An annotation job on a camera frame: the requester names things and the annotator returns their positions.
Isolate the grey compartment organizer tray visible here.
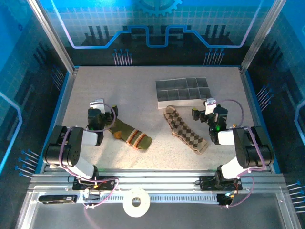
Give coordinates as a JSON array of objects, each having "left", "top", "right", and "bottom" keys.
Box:
[{"left": 155, "top": 76, "right": 213, "bottom": 110}]

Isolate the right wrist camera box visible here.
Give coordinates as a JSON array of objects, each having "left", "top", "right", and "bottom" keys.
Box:
[{"left": 203, "top": 97, "right": 218, "bottom": 115}]

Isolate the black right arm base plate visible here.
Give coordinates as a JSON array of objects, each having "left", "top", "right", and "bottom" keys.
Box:
[{"left": 199, "top": 175, "right": 243, "bottom": 191}]

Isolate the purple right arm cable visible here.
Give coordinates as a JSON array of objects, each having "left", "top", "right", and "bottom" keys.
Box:
[{"left": 213, "top": 99, "right": 266, "bottom": 209}]

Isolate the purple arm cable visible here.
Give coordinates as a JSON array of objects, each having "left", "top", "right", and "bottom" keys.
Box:
[
  {"left": 58, "top": 101, "right": 120, "bottom": 229},
  {"left": 213, "top": 99, "right": 266, "bottom": 209}
]

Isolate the white tape roll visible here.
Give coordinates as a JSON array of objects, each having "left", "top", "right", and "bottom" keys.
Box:
[{"left": 122, "top": 187, "right": 151, "bottom": 218}]

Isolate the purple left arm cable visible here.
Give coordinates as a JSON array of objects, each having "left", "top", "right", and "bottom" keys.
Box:
[{"left": 58, "top": 101, "right": 120, "bottom": 229}]

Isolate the aluminium crossbar rail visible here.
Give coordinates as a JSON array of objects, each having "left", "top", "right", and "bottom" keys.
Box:
[{"left": 30, "top": 168, "right": 285, "bottom": 194}]

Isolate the black controller box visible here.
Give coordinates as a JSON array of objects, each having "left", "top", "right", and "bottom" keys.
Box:
[{"left": 217, "top": 192, "right": 236, "bottom": 209}]

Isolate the aluminium frame post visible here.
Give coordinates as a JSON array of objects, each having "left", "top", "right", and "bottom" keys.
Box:
[
  {"left": 240, "top": 0, "right": 288, "bottom": 72},
  {"left": 27, "top": 0, "right": 78, "bottom": 73}
]

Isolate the white slotted cable duct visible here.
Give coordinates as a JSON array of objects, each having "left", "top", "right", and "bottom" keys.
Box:
[{"left": 78, "top": 192, "right": 220, "bottom": 204}]

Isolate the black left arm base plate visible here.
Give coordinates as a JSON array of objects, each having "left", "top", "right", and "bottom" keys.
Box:
[{"left": 72, "top": 176, "right": 119, "bottom": 191}]

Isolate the aluminium table side rail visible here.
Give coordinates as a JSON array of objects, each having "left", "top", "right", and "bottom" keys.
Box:
[
  {"left": 39, "top": 68, "right": 79, "bottom": 174},
  {"left": 239, "top": 67, "right": 274, "bottom": 173}
]

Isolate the flat black device with label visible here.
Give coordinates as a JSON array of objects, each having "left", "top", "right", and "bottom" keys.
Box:
[{"left": 38, "top": 194, "right": 78, "bottom": 205}]

